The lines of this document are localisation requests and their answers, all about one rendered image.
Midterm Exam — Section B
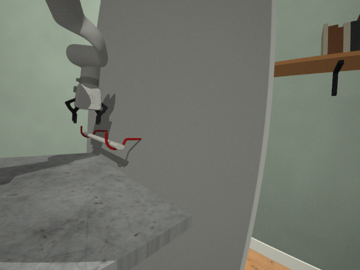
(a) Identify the grey wall panel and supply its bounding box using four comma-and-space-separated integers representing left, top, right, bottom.
87, 0, 276, 270

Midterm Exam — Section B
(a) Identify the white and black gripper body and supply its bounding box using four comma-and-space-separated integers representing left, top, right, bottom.
74, 83, 101, 110

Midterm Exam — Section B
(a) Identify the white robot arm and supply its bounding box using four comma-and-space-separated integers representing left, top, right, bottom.
45, 0, 108, 87

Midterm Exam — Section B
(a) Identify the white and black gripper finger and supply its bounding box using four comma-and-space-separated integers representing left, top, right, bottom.
95, 103, 108, 125
65, 98, 79, 123

